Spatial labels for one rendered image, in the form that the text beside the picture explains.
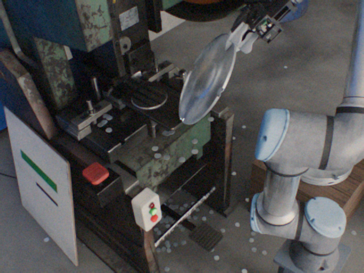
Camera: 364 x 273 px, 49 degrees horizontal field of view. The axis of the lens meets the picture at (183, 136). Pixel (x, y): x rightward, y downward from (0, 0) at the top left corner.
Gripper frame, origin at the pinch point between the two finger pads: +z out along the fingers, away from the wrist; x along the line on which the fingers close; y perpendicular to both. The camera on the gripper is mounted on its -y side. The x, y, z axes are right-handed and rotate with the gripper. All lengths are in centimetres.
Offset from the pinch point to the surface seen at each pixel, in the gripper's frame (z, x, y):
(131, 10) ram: 14.7, -21.3, -19.7
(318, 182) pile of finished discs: 21, 75, 1
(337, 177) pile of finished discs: 14, 78, 2
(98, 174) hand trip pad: 50, -10, 14
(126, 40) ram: 22.0, -17.9, -16.1
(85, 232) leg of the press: 116, 27, -17
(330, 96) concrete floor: 9, 139, -91
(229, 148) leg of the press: 38, 46, -18
